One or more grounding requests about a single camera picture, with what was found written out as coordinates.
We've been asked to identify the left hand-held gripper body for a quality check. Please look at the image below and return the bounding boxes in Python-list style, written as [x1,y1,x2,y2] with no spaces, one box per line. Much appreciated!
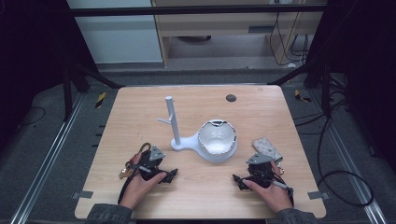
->
[134,146,166,182]

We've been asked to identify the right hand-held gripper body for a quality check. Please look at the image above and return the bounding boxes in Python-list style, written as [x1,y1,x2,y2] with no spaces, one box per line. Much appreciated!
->
[246,152,276,189]

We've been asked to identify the keychain with brass carabiner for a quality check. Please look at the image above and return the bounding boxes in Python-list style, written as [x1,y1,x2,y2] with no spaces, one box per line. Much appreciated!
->
[119,142,153,180]

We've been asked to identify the quilted beige key pouch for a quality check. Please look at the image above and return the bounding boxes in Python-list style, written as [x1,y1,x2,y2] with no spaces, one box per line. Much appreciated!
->
[251,136,284,163]

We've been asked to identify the white stand with hook pole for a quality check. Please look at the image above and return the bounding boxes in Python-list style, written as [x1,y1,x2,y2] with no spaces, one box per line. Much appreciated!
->
[156,95,238,163]

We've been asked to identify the white mug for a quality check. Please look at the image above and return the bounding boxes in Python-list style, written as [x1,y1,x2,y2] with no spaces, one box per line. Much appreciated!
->
[197,119,237,156]

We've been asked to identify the person's left hand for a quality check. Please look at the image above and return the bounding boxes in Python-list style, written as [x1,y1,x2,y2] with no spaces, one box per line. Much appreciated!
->
[119,152,168,210]

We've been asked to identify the person's right hand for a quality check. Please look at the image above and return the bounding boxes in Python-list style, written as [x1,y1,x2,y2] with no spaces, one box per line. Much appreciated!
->
[242,161,294,215]

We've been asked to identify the yellow black striped tape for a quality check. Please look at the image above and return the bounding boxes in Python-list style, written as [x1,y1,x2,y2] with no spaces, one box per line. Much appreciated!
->
[94,91,107,109]
[293,89,313,104]

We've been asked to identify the black metal stand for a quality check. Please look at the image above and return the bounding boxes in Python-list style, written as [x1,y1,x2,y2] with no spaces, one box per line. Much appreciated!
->
[61,60,126,123]
[266,60,332,119]

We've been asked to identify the white cabinet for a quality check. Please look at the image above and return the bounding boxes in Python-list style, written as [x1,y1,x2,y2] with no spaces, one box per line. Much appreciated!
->
[65,0,164,65]

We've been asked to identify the light wooden desk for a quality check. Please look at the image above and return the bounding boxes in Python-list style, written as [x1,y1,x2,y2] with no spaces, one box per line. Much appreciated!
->
[150,0,329,68]

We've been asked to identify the dark curtain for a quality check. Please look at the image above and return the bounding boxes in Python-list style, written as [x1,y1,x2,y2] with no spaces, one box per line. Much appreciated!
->
[306,0,396,175]
[0,0,97,150]

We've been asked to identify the black horizontal bar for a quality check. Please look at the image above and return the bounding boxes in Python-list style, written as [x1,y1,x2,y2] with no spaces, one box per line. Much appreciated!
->
[65,3,330,17]

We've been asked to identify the right hand-held gripper cable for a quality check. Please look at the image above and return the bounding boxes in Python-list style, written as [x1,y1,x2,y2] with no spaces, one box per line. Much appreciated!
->
[271,174,295,207]

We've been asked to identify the hand-held gripper cable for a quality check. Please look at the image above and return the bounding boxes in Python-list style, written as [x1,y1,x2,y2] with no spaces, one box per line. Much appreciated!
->
[117,174,134,205]
[271,174,295,207]

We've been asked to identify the left hand-held gripper cable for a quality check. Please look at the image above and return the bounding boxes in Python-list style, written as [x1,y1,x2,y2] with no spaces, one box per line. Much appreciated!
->
[117,174,134,205]

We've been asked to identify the grey table bracket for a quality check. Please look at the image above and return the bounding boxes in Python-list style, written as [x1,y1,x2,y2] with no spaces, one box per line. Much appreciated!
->
[71,190,94,201]
[307,190,331,201]

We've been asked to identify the black looped floor cable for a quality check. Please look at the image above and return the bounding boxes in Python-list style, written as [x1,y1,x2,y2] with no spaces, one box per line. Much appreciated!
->
[292,102,375,208]

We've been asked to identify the metal floor rail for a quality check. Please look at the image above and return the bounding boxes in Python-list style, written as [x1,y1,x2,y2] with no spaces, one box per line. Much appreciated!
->
[8,92,86,224]
[310,88,389,224]

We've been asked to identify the black cables under desk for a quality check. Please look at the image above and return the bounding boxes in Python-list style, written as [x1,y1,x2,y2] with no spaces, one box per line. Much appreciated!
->
[268,11,310,67]

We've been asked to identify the thin black floor cable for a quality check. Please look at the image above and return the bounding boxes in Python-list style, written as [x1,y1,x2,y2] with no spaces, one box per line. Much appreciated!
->
[18,105,47,127]

